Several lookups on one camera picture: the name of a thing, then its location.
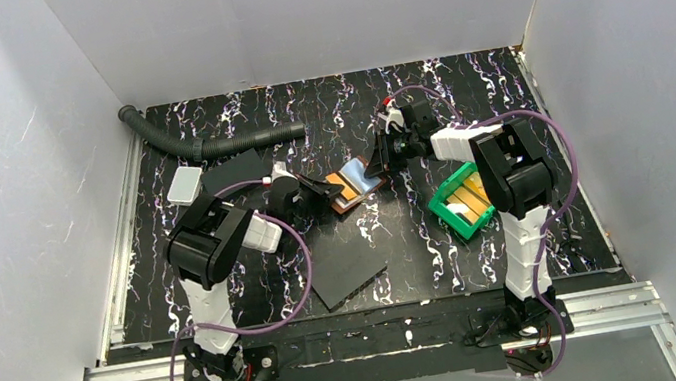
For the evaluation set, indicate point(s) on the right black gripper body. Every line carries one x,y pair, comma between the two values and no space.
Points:
386,150

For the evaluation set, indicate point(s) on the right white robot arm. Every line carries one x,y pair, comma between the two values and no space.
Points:
515,174

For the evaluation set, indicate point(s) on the brown leather card holder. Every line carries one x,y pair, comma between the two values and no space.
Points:
340,208

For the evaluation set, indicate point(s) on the cards in green tray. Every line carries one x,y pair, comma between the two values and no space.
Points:
466,199

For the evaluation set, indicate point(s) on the gold credit card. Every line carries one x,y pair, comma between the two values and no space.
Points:
347,192

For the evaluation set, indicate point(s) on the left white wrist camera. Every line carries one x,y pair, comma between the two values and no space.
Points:
280,171

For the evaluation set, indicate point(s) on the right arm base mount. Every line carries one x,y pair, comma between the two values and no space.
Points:
532,347

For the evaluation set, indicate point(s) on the black foam block front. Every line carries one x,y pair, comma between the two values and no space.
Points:
339,272

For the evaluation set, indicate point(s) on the green plastic card tray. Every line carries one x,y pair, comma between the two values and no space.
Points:
454,223

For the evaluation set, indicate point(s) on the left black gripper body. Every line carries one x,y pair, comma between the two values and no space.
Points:
317,193

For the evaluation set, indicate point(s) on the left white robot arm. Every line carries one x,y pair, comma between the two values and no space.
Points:
205,244

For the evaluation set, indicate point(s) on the white plastic box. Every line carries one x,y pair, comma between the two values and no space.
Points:
186,185

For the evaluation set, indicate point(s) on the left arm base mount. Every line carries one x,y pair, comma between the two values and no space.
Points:
240,364

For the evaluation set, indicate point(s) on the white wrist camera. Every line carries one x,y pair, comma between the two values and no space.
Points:
280,171
390,117

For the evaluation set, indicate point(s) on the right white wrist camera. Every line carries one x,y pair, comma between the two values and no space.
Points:
390,117

